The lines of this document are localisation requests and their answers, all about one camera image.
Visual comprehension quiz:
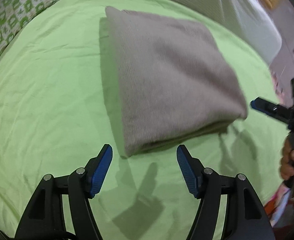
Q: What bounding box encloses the beige knit sweater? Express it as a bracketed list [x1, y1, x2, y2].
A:
[105, 7, 248, 157]

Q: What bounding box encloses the person right hand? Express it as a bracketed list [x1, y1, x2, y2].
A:
[279, 138, 294, 190]

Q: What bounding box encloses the green bed sheet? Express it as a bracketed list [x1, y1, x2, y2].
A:
[0, 0, 277, 239]

